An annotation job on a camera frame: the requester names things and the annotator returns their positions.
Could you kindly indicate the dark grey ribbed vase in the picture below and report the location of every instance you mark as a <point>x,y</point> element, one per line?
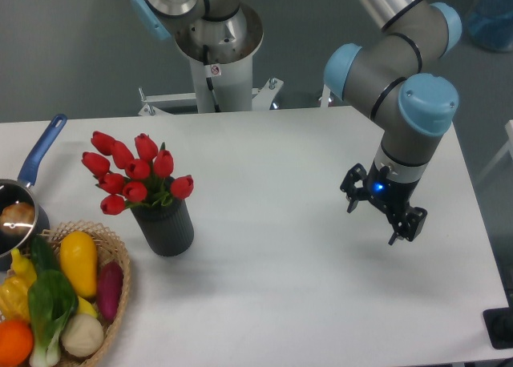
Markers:
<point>168,229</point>

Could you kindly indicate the orange fruit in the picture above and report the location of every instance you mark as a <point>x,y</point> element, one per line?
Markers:
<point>17,342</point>

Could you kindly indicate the green bok choy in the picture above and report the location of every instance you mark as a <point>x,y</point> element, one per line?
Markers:
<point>52,301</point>

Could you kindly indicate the yellow banana piece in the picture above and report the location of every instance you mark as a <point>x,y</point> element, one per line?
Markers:
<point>86,307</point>

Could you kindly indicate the red tulip bouquet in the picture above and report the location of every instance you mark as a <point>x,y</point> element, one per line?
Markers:
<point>134,180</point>

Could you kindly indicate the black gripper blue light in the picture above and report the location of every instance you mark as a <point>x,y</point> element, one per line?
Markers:
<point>390,197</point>

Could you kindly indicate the woven wicker basket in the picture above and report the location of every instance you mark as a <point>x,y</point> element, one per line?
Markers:
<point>109,248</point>

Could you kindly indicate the yellow bell pepper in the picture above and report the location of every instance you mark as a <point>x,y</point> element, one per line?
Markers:
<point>14,289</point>

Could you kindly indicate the beige garlic bulb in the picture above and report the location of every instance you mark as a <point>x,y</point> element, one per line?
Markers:
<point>82,336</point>

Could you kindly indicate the blue-handled saucepan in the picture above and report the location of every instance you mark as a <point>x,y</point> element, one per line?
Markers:
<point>19,190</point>

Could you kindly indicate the dark green cucumber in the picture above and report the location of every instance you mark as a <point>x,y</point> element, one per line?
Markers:
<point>42,255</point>

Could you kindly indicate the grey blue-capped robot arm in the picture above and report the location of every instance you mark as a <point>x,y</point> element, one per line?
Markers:
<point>386,83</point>

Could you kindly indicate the bread roll in pan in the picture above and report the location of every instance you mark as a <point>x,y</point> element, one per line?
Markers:
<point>17,219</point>

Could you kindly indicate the purple eggplant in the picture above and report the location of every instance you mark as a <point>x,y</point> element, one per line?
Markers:
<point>109,290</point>

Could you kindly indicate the yellow squash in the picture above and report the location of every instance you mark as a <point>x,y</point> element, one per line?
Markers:
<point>78,260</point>

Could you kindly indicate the blue translucent container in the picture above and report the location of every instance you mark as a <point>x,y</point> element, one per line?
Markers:
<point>489,25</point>

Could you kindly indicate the black device at table edge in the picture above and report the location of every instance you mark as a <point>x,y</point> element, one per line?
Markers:
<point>499,327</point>

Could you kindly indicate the white chair frame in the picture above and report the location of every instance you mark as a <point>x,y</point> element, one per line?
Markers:
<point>505,150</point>

